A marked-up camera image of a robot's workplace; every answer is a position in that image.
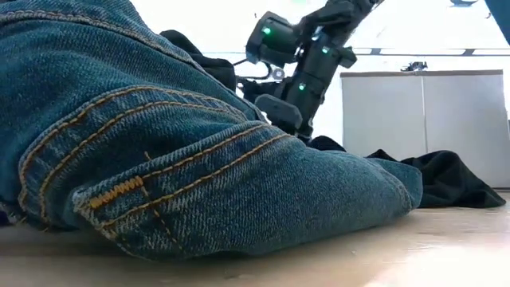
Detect dark background equipment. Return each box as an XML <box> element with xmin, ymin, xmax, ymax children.
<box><xmin>400</xmin><ymin>61</ymin><xmax>430</xmax><ymax>73</ymax></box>

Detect blue denim jeans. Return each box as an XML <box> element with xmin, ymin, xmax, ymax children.
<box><xmin>0</xmin><ymin>0</ymin><xmax>424</xmax><ymax>263</ymax></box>

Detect dark blue panel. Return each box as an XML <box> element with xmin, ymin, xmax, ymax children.
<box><xmin>484</xmin><ymin>0</ymin><xmax>510</xmax><ymax>45</ymax></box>

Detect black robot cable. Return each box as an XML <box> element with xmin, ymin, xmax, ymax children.
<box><xmin>233</xmin><ymin>58</ymin><xmax>273</xmax><ymax>81</ymax></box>

